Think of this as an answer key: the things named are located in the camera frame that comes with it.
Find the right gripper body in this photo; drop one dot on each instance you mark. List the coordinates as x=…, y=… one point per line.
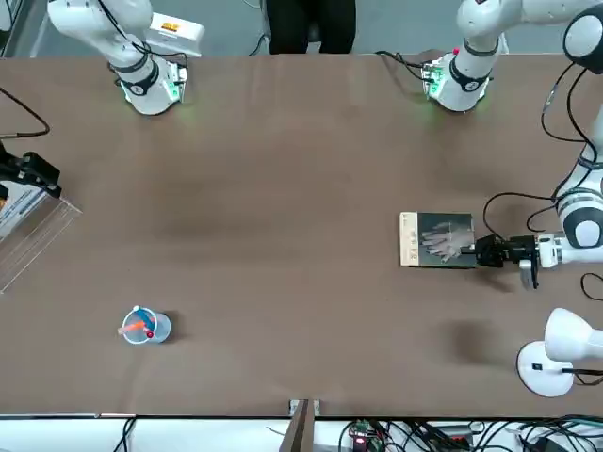
x=9, y=167

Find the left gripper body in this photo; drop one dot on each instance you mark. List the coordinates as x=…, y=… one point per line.
x=520, y=247

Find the dark book with hands cover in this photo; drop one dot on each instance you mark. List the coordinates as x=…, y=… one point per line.
x=438, y=240

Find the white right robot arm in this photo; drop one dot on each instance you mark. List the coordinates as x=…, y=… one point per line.
x=132, y=61

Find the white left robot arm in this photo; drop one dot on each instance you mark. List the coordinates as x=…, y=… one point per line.
x=471, y=75

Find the clear acrylic storage rack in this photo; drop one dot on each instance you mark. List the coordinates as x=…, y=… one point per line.
x=42, y=230

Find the white desk lamp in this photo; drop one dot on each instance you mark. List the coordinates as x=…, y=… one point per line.
x=565, y=339

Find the black power supply unit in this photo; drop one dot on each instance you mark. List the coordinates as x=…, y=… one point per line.
x=450, y=431

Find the orange marker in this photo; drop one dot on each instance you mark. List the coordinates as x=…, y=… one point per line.
x=132, y=327

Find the blue marker white cap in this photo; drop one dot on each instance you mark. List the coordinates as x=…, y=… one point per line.
x=145, y=319

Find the white box orange label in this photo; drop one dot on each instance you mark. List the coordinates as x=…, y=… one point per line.
x=176, y=33

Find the red capped marker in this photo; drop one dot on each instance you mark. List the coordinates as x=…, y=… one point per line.
x=150, y=334

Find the green circuit board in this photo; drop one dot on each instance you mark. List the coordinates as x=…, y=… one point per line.
x=363, y=433

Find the aluminium frame post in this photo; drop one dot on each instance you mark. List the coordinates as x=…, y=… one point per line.
x=301, y=426

